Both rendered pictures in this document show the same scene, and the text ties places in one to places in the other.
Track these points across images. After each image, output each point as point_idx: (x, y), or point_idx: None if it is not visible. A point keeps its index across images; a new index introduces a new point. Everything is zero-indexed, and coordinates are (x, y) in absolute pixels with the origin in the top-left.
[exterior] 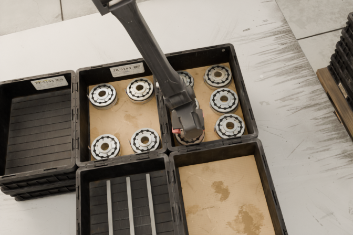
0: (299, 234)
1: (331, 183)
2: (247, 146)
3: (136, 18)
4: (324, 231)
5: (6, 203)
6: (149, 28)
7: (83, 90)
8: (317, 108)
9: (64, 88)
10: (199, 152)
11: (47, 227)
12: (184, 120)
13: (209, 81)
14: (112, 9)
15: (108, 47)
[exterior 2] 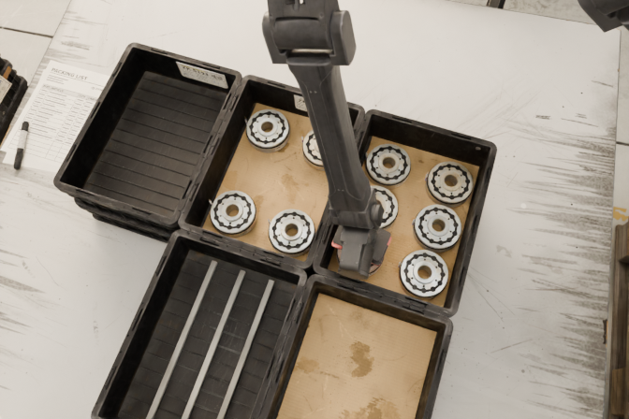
0: None
1: None
2: (431, 321)
3: (326, 91)
4: None
5: (80, 213)
6: (395, 44)
7: (243, 108)
8: (580, 301)
9: (222, 90)
10: (355, 295)
11: (116, 274)
12: (346, 251)
13: (432, 185)
14: (290, 62)
15: None
